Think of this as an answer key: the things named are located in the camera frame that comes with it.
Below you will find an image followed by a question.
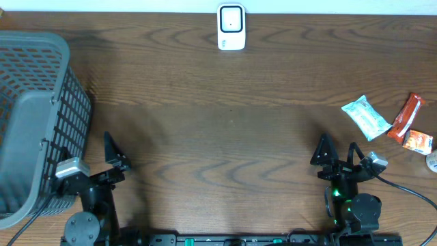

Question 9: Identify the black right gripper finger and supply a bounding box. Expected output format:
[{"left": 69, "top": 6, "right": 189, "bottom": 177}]
[
  {"left": 310, "top": 133, "right": 339, "bottom": 167},
  {"left": 346, "top": 141, "right": 366, "bottom": 168}
]

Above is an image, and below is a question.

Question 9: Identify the mint green wipes pack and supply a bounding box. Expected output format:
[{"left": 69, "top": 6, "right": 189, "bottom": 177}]
[{"left": 341, "top": 95, "right": 392, "bottom": 141}]

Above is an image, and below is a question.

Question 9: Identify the orange snack packet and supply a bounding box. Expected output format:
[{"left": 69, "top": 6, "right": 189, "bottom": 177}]
[{"left": 402, "top": 130, "right": 433, "bottom": 155}]

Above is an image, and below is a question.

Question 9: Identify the green lid jar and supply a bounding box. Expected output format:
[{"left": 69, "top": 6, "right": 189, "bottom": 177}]
[{"left": 425, "top": 150, "right": 437, "bottom": 173}]

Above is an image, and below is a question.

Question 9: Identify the red Top chocolate bar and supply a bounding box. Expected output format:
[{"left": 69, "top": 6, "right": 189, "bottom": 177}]
[{"left": 387, "top": 93, "right": 425, "bottom": 144}]

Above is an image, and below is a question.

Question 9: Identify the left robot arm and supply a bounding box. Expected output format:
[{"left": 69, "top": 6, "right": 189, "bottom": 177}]
[{"left": 52, "top": 131, "right": 131, "bottom": 246}]

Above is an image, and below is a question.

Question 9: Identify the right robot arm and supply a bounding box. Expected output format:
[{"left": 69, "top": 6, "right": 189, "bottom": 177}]
[{"left": 310, "top": 133, "right": 388, "bottom": 245}]

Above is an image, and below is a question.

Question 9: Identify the white barcode scanner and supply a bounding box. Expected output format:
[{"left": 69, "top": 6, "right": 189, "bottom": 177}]
[{"left": 216, "top": 3, "right": 246, "bottom": 51}]

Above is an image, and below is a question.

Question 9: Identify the grey plastic basket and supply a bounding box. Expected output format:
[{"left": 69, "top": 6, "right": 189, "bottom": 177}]
[{"left": 1, "top": 31, "right": 92, "bottom": 229}]

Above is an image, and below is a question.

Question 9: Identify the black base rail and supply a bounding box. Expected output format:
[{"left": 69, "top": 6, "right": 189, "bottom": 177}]
[{"left": 60, "top": 233, "right": 404, "bottom": 246}]

